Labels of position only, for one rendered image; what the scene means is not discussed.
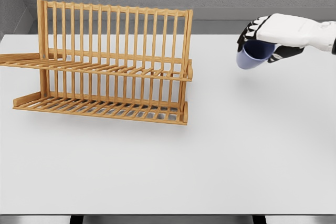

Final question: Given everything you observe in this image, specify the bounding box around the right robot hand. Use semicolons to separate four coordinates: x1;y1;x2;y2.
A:
237;13;321;64

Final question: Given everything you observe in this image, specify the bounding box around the blue cup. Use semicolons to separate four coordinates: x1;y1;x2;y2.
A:
236;40;277;71

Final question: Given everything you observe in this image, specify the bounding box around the wooden two-tier dish rack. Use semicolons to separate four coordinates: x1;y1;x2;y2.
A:
0;0;194;126

